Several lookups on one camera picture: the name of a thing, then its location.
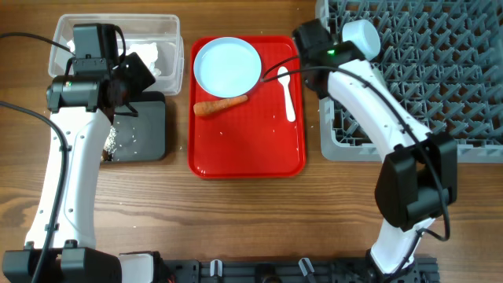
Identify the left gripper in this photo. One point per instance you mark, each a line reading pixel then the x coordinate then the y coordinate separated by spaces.
pixel 141 75

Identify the white napkin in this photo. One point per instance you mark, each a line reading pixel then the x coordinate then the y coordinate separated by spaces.
pixel 152 55

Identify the white rice pile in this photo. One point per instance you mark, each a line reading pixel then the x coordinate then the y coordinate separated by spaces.
pixel 119 138

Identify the brown food scrap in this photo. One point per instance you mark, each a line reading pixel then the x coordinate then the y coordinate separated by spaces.
pixel 106 156

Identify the light blue bowl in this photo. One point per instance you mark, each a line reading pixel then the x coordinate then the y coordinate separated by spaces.
pixel 364 35

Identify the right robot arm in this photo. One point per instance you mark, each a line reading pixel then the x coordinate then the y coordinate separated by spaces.
pixel 418 177

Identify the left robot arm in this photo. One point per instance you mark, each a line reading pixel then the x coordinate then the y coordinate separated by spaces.
pixel 100 80

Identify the black waste tray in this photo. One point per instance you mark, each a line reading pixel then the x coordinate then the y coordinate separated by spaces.
pixel 150 128

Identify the grey dishwasher rack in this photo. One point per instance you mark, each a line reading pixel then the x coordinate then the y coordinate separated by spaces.
pixel 442 61

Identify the clear plastic bin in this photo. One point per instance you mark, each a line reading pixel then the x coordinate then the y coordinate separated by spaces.
pixel 155 38

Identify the orange carrot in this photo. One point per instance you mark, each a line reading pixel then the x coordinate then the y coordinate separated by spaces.
pixel 207 108

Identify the large light blue plate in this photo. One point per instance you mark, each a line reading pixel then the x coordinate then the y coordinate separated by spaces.
pixel 227 67

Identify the red serving tray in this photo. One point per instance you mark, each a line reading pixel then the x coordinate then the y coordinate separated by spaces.
pixel 253 139

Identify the white plastic spoon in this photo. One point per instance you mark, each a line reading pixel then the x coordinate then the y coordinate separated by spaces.
pixel 284 80

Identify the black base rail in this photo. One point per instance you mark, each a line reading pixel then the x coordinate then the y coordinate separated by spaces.
pixel 267 271

